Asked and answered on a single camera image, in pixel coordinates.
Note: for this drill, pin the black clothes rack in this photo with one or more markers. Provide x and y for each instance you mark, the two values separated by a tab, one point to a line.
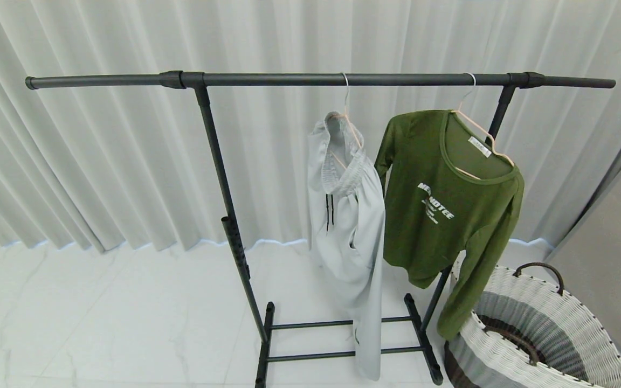
289	80

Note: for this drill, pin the white laundry basket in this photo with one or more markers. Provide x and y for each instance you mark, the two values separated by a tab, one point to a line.
569	328

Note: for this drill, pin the pink clothes hanger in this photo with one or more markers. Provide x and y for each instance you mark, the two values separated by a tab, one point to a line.
472	125
346	94

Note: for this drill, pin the white curtain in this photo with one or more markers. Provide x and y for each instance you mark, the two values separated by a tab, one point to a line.
100	161

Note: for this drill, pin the pale grey shorts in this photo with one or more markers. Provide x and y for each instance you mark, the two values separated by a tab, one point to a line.
353	242

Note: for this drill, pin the green garment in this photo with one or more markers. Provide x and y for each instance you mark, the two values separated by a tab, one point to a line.
440	242

